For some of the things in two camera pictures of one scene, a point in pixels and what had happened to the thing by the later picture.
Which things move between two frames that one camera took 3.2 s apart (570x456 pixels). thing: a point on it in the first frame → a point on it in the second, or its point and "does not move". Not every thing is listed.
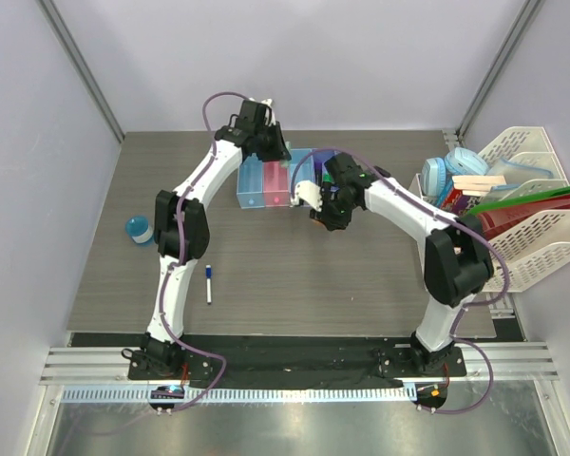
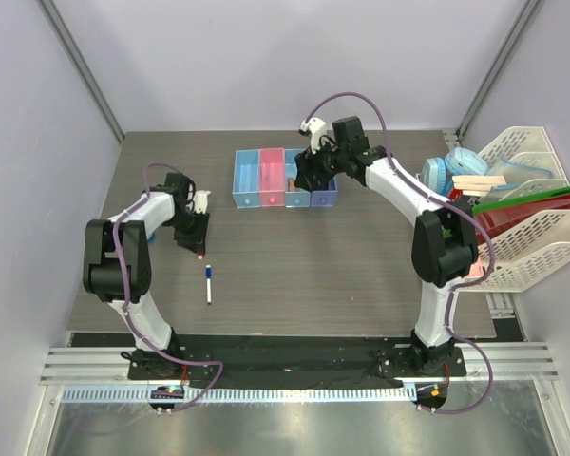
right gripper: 325,217 → 307,162
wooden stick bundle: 477,185 does not move
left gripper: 279,151 → 195,241
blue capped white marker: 208,274 does not move
